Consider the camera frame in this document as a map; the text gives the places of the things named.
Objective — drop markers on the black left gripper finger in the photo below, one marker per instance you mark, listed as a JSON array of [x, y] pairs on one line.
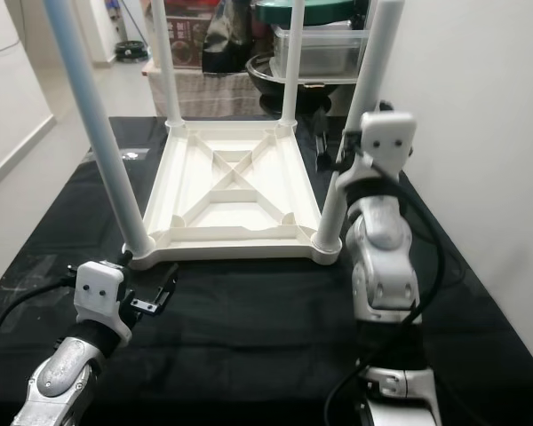
[[124, 257], [167, 286]]

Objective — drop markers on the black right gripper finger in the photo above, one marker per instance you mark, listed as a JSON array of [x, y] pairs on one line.
[[324, 153]]

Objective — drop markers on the white plastic children table top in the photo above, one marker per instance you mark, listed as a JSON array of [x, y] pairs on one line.
[[231, 200]]

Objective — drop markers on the black round wok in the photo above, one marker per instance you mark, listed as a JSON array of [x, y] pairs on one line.
[[266, 89]]

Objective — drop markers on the clear plastic storage bin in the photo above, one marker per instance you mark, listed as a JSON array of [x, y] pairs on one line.
[[329, 53]]

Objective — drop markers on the clear crossed tape patch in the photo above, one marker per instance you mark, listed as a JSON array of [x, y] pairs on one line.
[[31, 293]]

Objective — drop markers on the black tablecloth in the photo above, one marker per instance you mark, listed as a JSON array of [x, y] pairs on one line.
[[258, 355]]

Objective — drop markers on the beige patterned table cloth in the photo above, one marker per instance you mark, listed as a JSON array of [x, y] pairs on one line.
[[213, 93]]

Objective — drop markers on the dark green round lid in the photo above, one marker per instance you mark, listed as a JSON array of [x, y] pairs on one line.
[[329, 11]]

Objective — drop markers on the black plastic bag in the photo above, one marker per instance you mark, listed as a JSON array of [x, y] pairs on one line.
[[226, 40]]

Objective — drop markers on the storage box with orange lid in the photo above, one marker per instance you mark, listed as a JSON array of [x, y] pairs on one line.
[[195, 35]]

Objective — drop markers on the black round floor device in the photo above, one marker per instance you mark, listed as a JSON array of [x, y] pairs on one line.
[[130, 51]]

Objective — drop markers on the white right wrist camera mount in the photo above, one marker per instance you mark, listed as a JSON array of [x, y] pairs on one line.
[[386, 138]]

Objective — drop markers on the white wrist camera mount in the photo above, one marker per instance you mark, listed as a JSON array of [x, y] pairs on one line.
[[386, 138], [99, 288]]

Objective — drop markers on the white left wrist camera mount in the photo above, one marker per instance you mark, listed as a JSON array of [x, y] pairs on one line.
[[99, 288]]

